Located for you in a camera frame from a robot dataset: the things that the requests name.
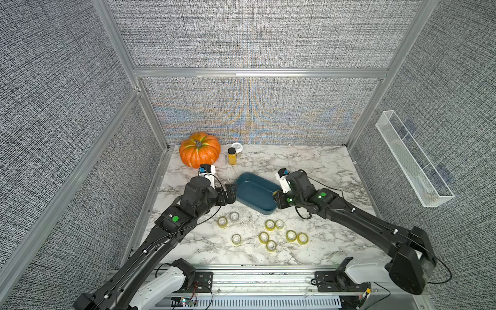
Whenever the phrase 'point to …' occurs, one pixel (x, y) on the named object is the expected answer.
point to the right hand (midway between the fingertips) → (273, 192)
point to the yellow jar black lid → (232, 156)
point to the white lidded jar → (238, 147)
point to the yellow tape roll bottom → (271, 246)
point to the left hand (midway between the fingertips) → (231, 185)
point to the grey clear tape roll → (234, 216)
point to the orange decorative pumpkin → (199, 148)
